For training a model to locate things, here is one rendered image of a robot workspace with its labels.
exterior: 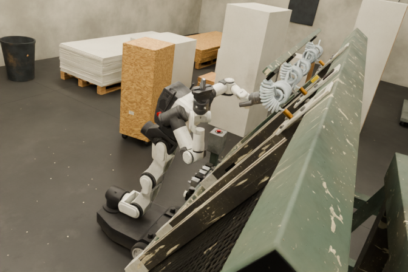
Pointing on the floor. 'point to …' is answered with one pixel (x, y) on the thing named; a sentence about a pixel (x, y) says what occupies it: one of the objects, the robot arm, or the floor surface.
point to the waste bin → (19, 57)
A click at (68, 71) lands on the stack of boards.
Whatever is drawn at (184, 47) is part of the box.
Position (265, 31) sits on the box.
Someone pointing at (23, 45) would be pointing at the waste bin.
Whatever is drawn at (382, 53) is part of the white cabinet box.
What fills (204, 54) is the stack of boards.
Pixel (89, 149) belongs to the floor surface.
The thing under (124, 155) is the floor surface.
